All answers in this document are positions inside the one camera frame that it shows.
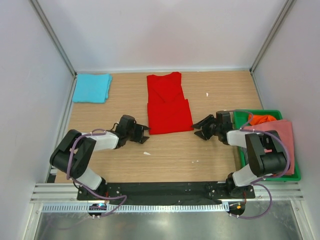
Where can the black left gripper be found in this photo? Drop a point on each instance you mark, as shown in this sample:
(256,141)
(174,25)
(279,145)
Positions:
(143,138)

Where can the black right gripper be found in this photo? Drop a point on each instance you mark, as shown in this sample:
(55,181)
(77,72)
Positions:
(207,120)

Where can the red t-shirt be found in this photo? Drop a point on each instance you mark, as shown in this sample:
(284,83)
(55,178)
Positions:
(168,110)

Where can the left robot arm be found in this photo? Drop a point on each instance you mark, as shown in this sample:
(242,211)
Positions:
(74,152)

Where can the orange t-shirt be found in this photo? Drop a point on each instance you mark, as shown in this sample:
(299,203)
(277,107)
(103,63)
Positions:
(254,119)

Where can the folded light blue t-shirt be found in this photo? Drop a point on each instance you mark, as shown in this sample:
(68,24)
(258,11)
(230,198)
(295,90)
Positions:
(92,88)

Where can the pink t-shirt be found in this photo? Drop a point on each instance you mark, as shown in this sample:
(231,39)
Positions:
(285,132)

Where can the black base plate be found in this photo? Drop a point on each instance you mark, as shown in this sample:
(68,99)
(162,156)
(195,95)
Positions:
(177,193)

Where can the white slotted cable duct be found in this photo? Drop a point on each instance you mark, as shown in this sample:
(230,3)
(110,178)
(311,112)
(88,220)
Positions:
(99,207)

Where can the right aluminium frame post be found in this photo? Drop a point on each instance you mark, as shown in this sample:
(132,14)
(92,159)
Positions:
(280,19)

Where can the aluminium frame post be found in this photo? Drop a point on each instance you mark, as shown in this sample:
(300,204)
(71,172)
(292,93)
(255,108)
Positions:
(54,38)
(280,19)

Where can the left aluminium frame post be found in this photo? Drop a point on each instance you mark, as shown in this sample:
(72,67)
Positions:
(54,38)

